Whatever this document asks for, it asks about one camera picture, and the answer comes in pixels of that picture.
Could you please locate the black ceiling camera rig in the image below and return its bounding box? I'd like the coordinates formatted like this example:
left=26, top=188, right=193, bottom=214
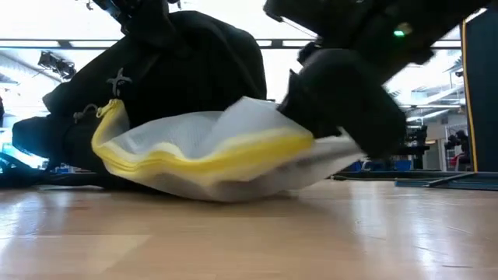
left=37, top=50, right=78, bottom=81

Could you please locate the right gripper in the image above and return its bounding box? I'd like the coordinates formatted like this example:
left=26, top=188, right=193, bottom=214
left=277, top=47, right=409, bottom=159

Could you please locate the black table frame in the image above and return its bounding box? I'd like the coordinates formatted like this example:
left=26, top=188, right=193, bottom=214
left=0, top=170, right=498, bottom=188

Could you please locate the translucent mesh pouch yellow trim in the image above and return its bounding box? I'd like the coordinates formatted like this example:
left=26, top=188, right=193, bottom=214
left=90, top=96, right=367, bottom=204

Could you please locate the black partition yellow edge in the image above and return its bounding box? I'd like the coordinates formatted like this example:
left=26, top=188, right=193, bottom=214
left=460, top=7, right=498, bottom=173

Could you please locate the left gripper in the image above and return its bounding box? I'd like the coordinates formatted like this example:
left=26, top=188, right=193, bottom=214
left=92, top=0, right=173, bottom=40

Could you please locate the black backpack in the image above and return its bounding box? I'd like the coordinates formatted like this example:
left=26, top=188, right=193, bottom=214
left=10, top=9, right=269, bottom=192

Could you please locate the background robot station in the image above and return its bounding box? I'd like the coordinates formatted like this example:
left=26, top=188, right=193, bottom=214
left=404, top=124, right=431, bottom=157

